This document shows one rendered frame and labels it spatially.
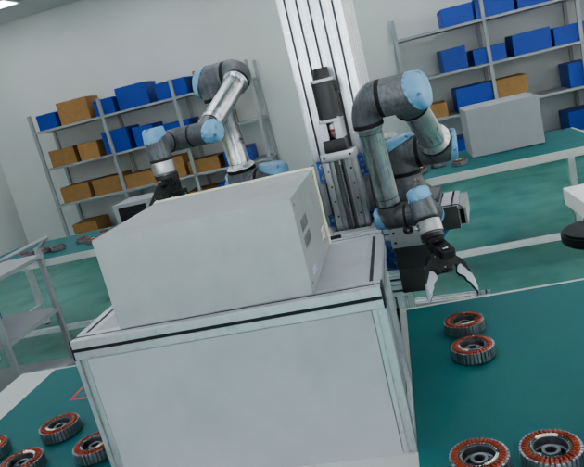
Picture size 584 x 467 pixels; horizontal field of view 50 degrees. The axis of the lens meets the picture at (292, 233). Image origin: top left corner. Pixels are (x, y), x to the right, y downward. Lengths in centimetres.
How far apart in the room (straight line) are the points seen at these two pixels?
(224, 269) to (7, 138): 872
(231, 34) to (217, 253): 735
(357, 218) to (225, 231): 131
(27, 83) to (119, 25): 159
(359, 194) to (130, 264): 129
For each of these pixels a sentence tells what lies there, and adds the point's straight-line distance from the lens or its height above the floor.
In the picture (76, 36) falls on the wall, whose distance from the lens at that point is 927.
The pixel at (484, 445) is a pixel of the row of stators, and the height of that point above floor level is 78.
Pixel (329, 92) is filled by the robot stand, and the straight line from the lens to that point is 241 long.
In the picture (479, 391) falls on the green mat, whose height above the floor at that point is 75.
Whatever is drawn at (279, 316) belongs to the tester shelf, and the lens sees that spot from 126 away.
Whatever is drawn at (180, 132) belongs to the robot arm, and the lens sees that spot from 211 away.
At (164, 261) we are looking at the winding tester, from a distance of 131.
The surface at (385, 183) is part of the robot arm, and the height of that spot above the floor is 117.
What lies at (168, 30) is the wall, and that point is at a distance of 878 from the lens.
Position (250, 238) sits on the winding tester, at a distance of 125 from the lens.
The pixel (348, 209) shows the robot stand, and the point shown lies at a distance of 250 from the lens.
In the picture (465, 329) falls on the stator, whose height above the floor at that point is 77.
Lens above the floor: 152
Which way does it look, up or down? 13 degrees down
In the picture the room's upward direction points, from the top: 14 degrees counter-clockwise
